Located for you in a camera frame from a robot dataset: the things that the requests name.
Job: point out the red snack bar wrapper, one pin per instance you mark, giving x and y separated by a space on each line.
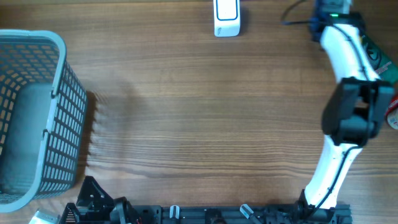
392 105

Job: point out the white barcode scanner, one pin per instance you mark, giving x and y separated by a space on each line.
227 18

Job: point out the grey plastic mesh basket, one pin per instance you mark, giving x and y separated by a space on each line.
43 108

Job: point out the green lid jar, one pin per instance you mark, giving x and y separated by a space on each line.
392 119

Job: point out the green 3M glove packet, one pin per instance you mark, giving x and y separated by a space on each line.
380 62

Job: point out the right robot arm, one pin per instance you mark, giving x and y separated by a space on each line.
354 113

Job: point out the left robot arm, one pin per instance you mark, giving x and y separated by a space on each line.
94 205

